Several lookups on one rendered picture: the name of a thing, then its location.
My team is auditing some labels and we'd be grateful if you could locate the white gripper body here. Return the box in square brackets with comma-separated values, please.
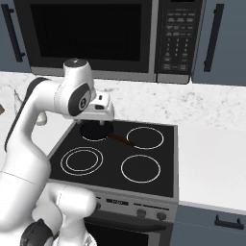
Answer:
[75, 106, 115, 123]

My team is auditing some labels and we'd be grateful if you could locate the black and steel stove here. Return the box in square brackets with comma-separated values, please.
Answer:
[47, 119, 181, 246]

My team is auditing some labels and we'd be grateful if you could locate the black microwave door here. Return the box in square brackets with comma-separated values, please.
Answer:
[12, 0, 160, 83]

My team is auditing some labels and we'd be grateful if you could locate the blue-grey cupboard door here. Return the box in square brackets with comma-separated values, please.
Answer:
[191, 0, 246, 87]
[0, 0, 32, 74]

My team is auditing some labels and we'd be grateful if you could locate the black and steel microwave oven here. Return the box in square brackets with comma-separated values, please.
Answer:
[12, 0, 207, 86]

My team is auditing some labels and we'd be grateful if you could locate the black oven door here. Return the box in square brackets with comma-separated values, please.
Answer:
[82, 216, 175, 246]

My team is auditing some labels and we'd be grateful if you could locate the blue-grey drawer front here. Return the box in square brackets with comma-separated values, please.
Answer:
[169, 204, 246, 246]

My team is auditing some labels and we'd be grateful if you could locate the black pan with brown handle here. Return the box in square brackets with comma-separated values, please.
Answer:
[79, 120, 137, 147]

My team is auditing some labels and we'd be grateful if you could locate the black oven door handle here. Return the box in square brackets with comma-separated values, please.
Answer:
[84, 217, 168, 233]

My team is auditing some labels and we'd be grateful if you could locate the black cupboard handle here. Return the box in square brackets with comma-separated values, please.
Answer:
[1, 3, 26, 63]
[203, 3, 226, 73]

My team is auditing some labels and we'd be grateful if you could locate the black drawer handle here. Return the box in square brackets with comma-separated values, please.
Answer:
[213, 213, 245, 232]

